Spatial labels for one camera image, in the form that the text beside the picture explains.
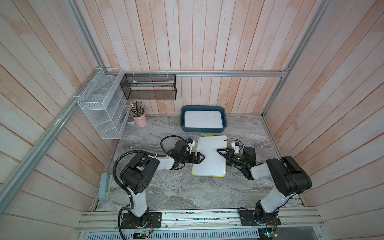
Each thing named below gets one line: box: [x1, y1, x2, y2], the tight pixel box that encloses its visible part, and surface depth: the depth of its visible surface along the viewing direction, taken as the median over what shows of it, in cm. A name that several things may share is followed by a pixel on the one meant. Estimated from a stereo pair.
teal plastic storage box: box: [180, 105, 227, 133], surface depth 119 cm
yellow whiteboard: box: [192, 135, 228, 178], surface depth 92 cm
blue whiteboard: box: [184, 110, 224, 128], surface depth 117 cm
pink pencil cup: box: [128, 101, 148, 128], surface depth 109 cm
